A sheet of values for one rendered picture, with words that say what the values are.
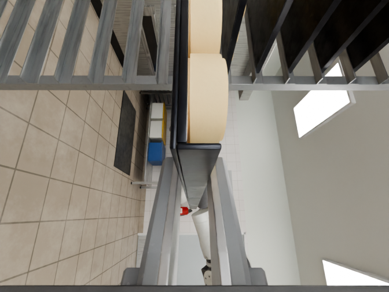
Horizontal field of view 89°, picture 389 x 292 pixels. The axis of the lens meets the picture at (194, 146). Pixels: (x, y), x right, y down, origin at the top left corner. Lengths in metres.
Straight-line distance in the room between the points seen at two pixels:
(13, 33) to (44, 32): 0.09
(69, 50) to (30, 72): 0.12
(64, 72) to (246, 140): 4.19
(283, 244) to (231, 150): 2.08
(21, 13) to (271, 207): 4.30
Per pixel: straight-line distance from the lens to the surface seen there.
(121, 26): 2.80
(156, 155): 3.73
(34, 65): 0.77
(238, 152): 4.47
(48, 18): 0.88
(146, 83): 0.60
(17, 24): 0.91
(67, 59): 0.73
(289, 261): 4.62
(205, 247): 0.64
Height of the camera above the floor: 1.04
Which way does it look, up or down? 1 degrees up
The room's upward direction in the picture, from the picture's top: 90 degrees clockwise
